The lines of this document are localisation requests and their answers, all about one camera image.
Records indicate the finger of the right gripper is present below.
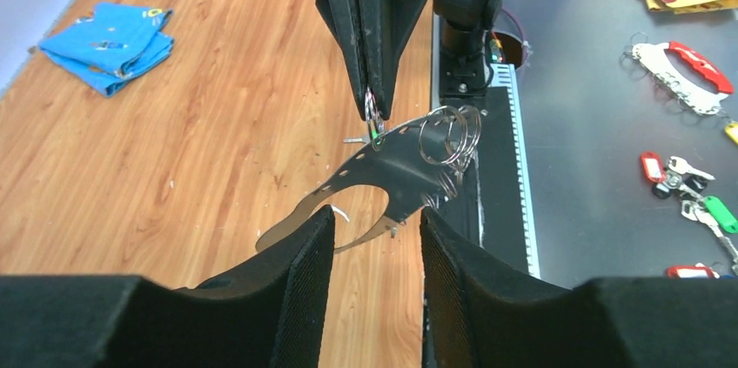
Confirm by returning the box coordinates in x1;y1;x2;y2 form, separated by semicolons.
316;0;368;119
355;0;427;119

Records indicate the metal split keyring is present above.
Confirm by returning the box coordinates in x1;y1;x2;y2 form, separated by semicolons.
364;87;384;151

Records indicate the spare red tag key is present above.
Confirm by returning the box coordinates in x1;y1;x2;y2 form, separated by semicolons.
639;151;666;184

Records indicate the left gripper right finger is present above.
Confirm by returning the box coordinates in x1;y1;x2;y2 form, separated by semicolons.
419;208;737;367

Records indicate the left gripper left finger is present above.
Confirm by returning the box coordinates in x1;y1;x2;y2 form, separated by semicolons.
1;206;335;367

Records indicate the spare black tag key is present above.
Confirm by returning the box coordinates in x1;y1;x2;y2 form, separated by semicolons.
651;156;715;202

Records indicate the white slotted cable duct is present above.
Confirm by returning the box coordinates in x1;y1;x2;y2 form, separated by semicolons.
492;64;540;278

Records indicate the folded blue cloth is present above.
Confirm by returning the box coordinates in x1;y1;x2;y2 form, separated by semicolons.
38;2;174;97

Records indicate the key with green tag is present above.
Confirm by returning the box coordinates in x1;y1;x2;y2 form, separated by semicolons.
343;131;382;146

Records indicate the spare keyring plate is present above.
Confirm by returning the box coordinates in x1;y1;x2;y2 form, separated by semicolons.
622;40;737;124

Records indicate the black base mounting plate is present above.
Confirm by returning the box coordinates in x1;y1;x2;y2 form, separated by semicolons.
438;59;532;280

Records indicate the spare green tag key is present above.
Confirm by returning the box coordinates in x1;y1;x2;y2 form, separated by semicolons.
681;196;737;273

